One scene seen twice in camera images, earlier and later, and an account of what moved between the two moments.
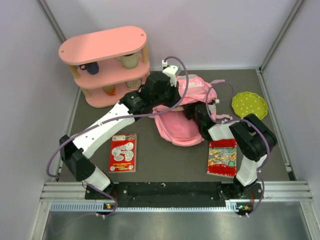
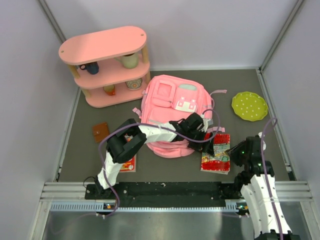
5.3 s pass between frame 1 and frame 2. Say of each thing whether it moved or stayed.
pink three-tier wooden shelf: stayed
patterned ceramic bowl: stayed
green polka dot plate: stayed
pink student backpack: moved
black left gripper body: moved
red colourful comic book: moved
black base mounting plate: stayed
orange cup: stayed
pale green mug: stayed
